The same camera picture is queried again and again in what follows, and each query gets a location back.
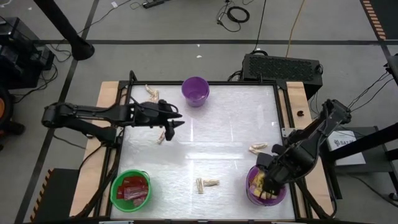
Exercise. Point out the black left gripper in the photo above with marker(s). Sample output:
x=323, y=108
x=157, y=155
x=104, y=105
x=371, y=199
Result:
x=149, y=113

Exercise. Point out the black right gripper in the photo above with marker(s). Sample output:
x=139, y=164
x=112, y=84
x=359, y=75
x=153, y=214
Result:
x=286, y=168

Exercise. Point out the yellow Sour Patch candy packet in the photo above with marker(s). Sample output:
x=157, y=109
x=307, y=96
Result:
x=256, y=193
x=269, y=197
x=258, y=180

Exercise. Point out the small purple bucket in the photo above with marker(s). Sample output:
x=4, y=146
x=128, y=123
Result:
x=195, y=91

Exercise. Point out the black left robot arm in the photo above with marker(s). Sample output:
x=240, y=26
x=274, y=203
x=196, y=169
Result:
x=87, y=112

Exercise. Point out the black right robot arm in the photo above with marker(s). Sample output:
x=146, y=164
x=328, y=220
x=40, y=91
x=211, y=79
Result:
x=323, y=130

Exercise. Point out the large purple bucket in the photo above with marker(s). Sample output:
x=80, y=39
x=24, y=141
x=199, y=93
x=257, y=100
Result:
x=267, y=203

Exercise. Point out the wooden side board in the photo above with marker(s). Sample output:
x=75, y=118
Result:
x=90, y=186
x=311, y=193

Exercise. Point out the white printed box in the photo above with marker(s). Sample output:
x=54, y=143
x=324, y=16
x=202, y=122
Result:
x=348, y=149

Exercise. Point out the green bucket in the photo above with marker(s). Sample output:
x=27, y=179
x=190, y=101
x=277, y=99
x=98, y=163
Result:
x=124, y=208

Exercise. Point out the black diagonal beam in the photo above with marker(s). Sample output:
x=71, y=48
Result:
x=370, y=141

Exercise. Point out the black perforated computer case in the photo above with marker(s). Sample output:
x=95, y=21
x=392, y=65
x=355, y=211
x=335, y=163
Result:
x=281, y=70

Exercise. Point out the black power strip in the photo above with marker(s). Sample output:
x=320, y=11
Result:
x=153, y=3

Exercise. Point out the black round-base pole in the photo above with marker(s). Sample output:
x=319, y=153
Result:
x=62, y=28

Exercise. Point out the black equipment cart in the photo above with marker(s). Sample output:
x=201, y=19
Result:
x=21, y=53

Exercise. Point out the black and orange wheel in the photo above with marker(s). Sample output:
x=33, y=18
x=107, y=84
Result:
x=2, y=109

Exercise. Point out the silver metal bracket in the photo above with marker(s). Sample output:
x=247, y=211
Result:
x=285, y=132

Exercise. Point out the black aluminium table frame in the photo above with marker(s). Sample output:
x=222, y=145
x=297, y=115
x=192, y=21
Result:
x=224, y=83

